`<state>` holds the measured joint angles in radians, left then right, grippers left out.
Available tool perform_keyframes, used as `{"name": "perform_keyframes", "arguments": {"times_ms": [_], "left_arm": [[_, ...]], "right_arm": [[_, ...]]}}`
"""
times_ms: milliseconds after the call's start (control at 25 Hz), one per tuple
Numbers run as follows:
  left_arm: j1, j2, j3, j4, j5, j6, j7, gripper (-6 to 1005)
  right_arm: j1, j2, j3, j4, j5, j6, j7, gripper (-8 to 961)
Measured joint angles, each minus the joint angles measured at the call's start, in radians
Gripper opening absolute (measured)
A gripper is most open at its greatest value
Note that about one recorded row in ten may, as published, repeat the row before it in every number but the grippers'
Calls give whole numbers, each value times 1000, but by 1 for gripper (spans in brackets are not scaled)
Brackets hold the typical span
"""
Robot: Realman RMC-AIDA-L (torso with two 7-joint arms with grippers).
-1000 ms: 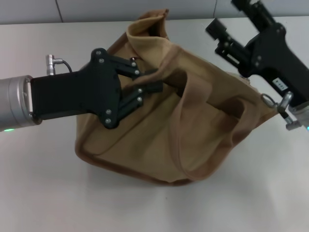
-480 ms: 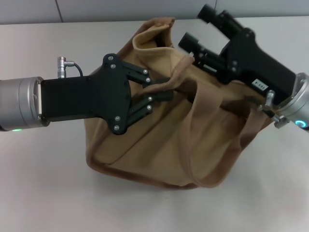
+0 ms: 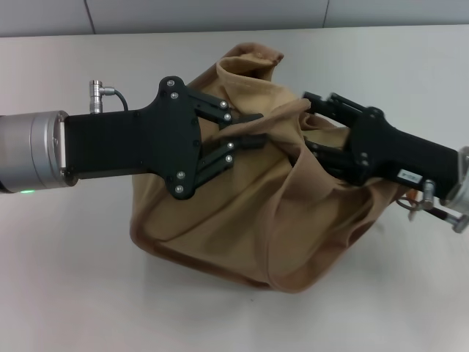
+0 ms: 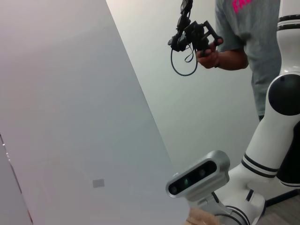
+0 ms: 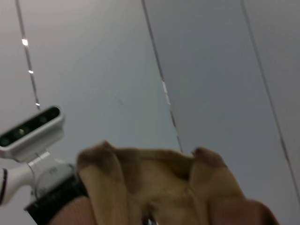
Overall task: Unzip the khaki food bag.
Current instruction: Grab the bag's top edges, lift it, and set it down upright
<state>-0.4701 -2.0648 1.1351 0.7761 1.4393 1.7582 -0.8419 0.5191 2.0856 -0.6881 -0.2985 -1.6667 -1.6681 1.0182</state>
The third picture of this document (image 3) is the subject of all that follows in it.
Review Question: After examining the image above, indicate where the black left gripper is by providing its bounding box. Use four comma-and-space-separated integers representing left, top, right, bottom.
64, 76, 267, 202

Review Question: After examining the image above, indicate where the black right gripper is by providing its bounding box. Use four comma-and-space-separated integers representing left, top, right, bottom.
302, 90, 461, 202

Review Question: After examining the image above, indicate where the gripper connector cable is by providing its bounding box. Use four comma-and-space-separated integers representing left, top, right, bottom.
399, 179, 462, 224
87, 78, 129, 113

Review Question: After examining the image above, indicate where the right gripper connector cable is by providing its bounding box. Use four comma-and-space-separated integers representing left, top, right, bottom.
399, 179, 462, 224

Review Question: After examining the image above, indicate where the khaki canvas food bag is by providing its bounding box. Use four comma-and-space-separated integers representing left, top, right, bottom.
128, 42, 422, 294

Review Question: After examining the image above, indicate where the left gripper connector cable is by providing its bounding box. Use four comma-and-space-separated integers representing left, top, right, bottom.
87, 78, 129, 113

